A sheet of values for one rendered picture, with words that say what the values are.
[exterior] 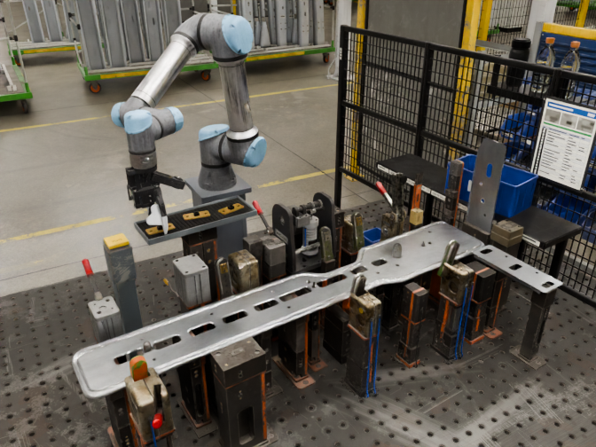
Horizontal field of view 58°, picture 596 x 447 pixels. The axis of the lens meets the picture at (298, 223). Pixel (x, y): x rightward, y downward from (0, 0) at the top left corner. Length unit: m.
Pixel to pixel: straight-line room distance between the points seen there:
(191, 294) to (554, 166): 1.39
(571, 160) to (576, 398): 0.82
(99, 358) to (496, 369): 1.23
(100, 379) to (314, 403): 0.65
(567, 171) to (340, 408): 1.18
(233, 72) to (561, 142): 1.19
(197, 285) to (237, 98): 0.66
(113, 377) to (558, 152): 1.67
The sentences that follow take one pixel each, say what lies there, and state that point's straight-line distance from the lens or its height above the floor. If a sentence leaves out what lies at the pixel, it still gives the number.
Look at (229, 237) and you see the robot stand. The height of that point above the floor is 0.90.
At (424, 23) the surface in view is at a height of 1.43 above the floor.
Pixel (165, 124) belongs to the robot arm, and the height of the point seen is 1.48.
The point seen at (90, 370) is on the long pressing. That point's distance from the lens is 1.50.
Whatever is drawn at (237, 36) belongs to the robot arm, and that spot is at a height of 1.68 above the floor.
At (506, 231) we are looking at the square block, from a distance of 2.01.
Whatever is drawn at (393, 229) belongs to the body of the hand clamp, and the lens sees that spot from 2.01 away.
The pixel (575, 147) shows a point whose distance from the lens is 2.16.
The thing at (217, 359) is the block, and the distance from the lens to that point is 1.41.
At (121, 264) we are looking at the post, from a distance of 1.71.
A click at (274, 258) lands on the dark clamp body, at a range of 1.76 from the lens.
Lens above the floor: 1.96
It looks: 28 degrees down
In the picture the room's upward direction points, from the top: straight up
